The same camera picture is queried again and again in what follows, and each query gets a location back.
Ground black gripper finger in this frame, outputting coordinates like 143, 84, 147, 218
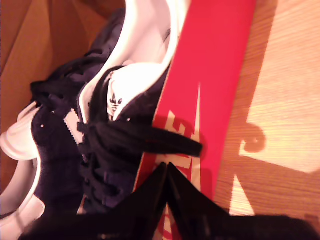
99, 162, 168, 240
168, 161, 236, 240

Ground red Nike shoebox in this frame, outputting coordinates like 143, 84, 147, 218
0, 0, 258, 240

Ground navy shoe with white sole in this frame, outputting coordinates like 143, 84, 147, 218
0, 7, 131, 237

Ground navy shoe with white tongue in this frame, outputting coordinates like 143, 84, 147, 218
77, 0, 204, 218

